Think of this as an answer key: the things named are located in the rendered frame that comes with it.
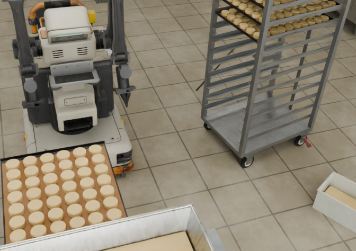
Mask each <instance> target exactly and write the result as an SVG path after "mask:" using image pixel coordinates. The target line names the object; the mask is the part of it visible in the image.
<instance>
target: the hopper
mask: <svg viewBox="0 0 356 251"><path fill-rule="evenodd" d="M0 251H215V249H214V247H213V245H212V243H211V241H210V239H209V237H208V235H207V232H206V230H205V228H204V226H203V224H202V222H201V220H200V217H199V215H198V213H197V211H196V209H195V207H194V205H193V203H188V204H184V205H179V206H176V207H171V208H167V209H162V210H157V211H153V212H148V213H143V214H139V215H136V216H131V217H126V218H122V219H117V220H112V221H108V222H104V223H99V224H95V225H91V226H86V227H81V228H77V229H73V230H68V231H63V232H59V233H56V234H51V235H46V236H42V237H37V238H32V239H28V240H23V241H18V242H15V243H11V244H6V245H1V246H0Z"/></svg>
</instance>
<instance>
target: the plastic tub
mask: <svg viewBox="0 0 356 251"><path fill-rule="evenodd" d="M317 191H318V192H317V195H316V198H315V201H314V204H313V207H312V208H314V209H315V210H317V211H319V212H321V213H322V214H324V215H326V216H328V217H329V218H331V219H333V220H334V221H336V222H338V223H339V224H341V225H343V226H345V227H346V228H348V229H350V230H351V231H353V232H355V233H356V183H355V182H353V181H351V180H349V179H347V178H346V177H344V176H342V175H340V174H338V173H336V172H334V171H333V172H332V173H331V174H330V176H329V177H328V178H327V179H326V180H325V181H324V183H323V184H322V185H321V186H320V187H319V188H318V189H317Z"/></svg>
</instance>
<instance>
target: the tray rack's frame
mask: <svg viewBox="0 0 356 251"><path fill-rule="evenodd" d="M350 4H351V0H344V2H343V5H342V9H341V12H340V16H339V19H338V22H337V26H336V29H335V33H334V36H333V40H332V43H331V47H330V50H329V53H328V57H327V60H326V64H325V67H324V71H323V74H322V78H321V82H320V84H319V88H318V91H317V95H316V98H315V102H314V106H313V109H312V112H311V115H310V119H309V122H307V121H305V120H301V121H299V122H296V123H293V124H291V125H288V126H286V127H283V128H280V129H278V130H274V131H272V132H269V133H266V134H264V135H261V136H259V137H256V138H254V139H251V140H248V141H247V143H246V149H245V155H244V157H246V158H247V161H246V165H248V164H251V163H252V160H253V156H254V155H256V154H255V153H256V152H258V151H261V150H263V149H266V148H269V147H271V146H274V145H276V144H279V143H281V142H284V141H286V140H289V139H291V138H294V137H297V136H299V135H300V136H301V140H300V143H303V142H305V141H304V139H302V137H305V136H307V134H309V131H312V130H313V127H314V123H315V120H316V117H317V113H318V110H319V106H320V104H321V100H322V97H323V94H324V90H325V86H326V83H327V80H328V76H329V74H330V70H331V67H332V63H333V60H334V57H335V53H336V50H337V46H338V43H339V40H340V37H341V33H342V30H343V27H344V23H345V20H346V16H347V14H348V10H349V7H350ZM272 93H273V90H271V91H268V92H267V93H266V94H263V95H260V96H257V97H255V101H254V103H256V102H259V101H262V100H265V99H267V98H271V97H274V95H273V94H272ZM281 104H284V103H283V102H281V101H280V100H279V99H277V100H274V101H271V102H268V103H265V104H262V105H259V106H256V107H254V108H253V112H252V115H253V114H256V113H259V112H262V111H265V110H267V109H270V108H273V107H276V106H279V105H281ZM245 106H247V100H245V101H242V102H239V103H236V104H233V105H229V106H226V107H223V108H221V109H217V110H214V111H211V112H208V113H207V116H205V117H203V121H204V122H205V123H206V124H207V125H208V127H210V128H211V129H212V130H213V131H214V132H215V133H216V134H217V135H218V136H219V137H220V138H221V139H222V140H223V141H224V143H225V144H226V145H227V146H228V147H229V148H230V149H231V150H232V151H233V152H234V153H235V154H236V155H238V151H239V146H240V143H239V142H238V140H241V136H242V133H241V132H240V131H239V130H240V129H242V128H243V124H244V121H243V120H241V119H242V118H244V117H245V112H246V110H245V109H244V108H243V107H245ZM290 111H292V105H290V106H289V107H288V106H286V107H284V108H281V109H278V110H275V111H273V112H270V113H267V114H264V115H261V116H258V117H256V118H253V119H251V123H250V126H252V125H254V124H257V123H260V122H263V121H265V120H268V119H271V118H274V117H277V116H279V115H282V114H285V113H288V112H290ZM297 118H300V116H299V115H298V114H297V113H295V114H292V115H289V116H287V117H284V118H281V119H278V120H275V121H273V122H270V123H267V124H265V125H262V126H259V127H257V128H254V129H251V130H249V132H248V137H249V136H252V135H254V134H257V133H259V132H262V131H265V130H267V129H270V128H273V127H276V126H279V125H281V124H284V123H286V122H289V121H292V120H294V119H297Z"/></svg>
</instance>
